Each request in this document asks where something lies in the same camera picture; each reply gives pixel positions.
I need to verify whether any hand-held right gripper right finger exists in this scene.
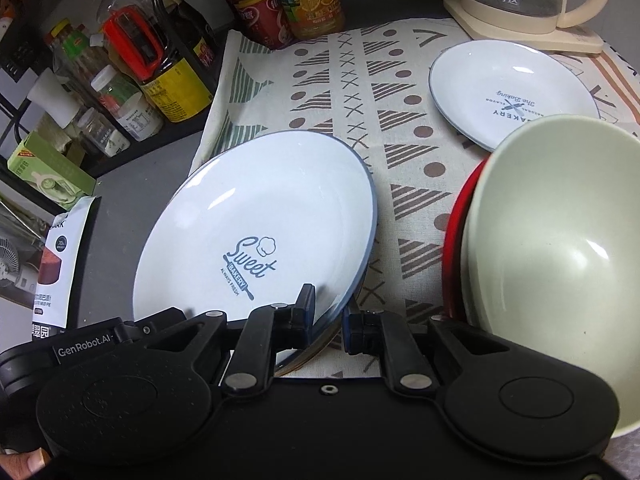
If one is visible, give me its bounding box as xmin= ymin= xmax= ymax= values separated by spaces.
xmin=341 ymin=305 xmax=506 ymax=395

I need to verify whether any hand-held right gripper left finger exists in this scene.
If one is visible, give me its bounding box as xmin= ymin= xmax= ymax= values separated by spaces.
xmin=145 ymin=284 xmax=318 ymax=395

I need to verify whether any blue-rimmed white plate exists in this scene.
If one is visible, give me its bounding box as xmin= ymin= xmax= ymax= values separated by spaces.
xmin=131 ymin=130 xmax=378 ymax=341

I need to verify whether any red and black bowl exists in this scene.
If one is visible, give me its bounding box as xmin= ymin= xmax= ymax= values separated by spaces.
xmin=441 ymin=159 xmax=493 ymax=323

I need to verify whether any pale green bowl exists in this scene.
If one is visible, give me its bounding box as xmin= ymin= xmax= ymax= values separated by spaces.
xmin=459 ymin=114 xmax=640 ymax=453

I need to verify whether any small white plate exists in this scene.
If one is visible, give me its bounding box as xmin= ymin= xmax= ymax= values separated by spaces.
xmin=429 ymin=39 xmax=601 ymax=153

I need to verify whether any person's left hand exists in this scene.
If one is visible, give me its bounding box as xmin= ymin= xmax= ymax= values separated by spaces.
xmin=0 ymin=447 xmax=53 ymax=480

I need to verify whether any black snack bag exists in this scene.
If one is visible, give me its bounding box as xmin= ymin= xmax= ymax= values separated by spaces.
xmin=30 ymin=196 xmax=103 ymax=336

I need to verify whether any green drink carton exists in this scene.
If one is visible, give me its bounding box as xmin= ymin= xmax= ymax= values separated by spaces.
xmin=7 ymin=130 xmax=98 ymax=213

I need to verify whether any patterned fringed placemat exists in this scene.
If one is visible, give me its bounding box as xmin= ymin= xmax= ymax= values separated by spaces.
xmin=197 ymin=17 xmax=640 ymax=378

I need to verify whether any small glass shaker jar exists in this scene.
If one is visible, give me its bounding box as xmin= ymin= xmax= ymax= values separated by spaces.
xmin=75 ymin=107 xmax=132 ymax=156

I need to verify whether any small white jar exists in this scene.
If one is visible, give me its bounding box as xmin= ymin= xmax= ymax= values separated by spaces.
xmin=117 ymin=92 xmax=165 ymax=142

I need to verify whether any white-capped jar with green label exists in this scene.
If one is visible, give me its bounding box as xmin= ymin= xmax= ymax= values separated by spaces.
xmin=90 ymin=65 xmax=143 ymax=121

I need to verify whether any large dark sauce bottle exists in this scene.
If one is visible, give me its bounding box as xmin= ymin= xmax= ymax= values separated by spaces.
xmin=95 ymin=0 xmax=216 ymax=123

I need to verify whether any sauce bottle with green label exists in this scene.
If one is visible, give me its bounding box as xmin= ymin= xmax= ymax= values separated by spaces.
xmin=47 ymin=17 xmax=108 ymax=91

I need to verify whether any orange juice bottle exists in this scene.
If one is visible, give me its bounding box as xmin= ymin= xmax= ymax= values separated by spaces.
xmin=260 ymin=0 xmax=347 ymax=41

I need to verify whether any dark soy sauce bottle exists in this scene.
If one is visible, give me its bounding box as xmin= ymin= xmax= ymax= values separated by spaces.
xmin=170 ymin=0 xmax=217 ymax=68

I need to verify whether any cream kettle base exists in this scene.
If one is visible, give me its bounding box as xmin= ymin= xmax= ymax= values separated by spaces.
xmin=442 ymin=0 xmax=606 ymax=56

